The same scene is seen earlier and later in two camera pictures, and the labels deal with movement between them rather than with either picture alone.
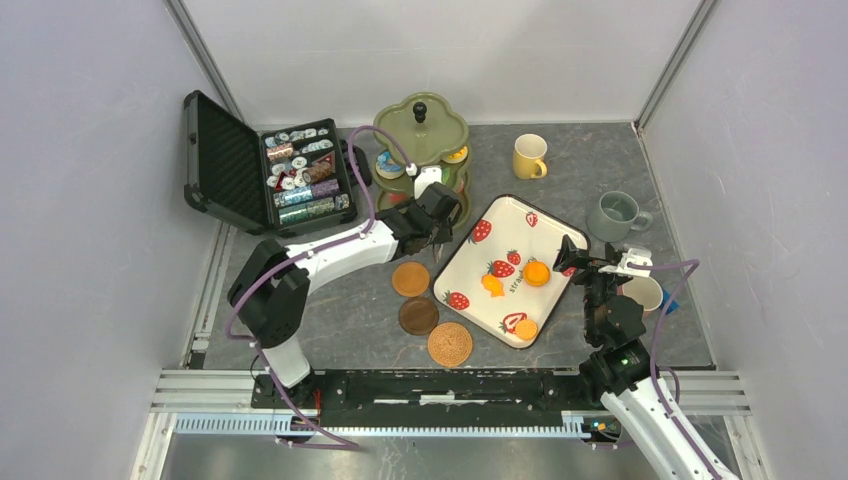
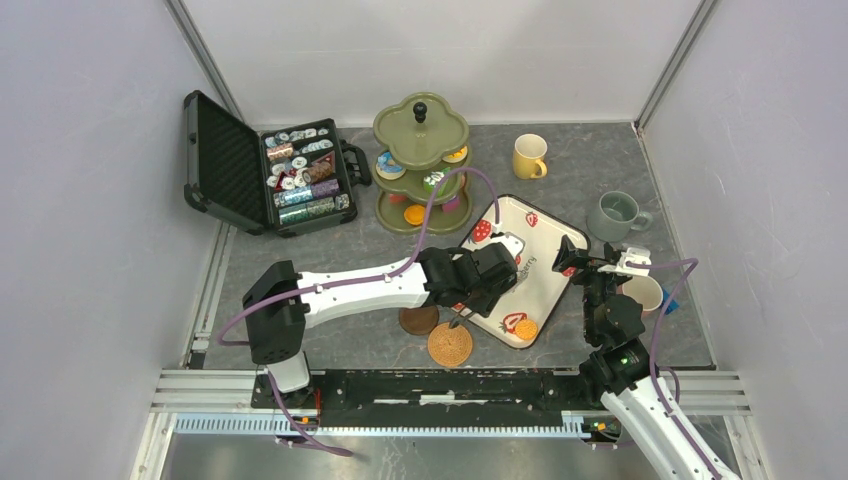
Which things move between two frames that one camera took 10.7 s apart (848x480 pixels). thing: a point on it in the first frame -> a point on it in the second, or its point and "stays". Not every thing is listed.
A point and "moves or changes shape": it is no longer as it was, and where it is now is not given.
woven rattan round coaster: [450, 344] stays
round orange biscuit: [526, 329] stays
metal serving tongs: [437, 254] moves or changes shape
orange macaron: [536, 273] moves or changes shape
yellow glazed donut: [458, 157] stays
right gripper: [569, 256] stays
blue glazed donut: [387, 167] stays
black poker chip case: [282, 181] stays
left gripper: [446, 232] -> [484, 306]
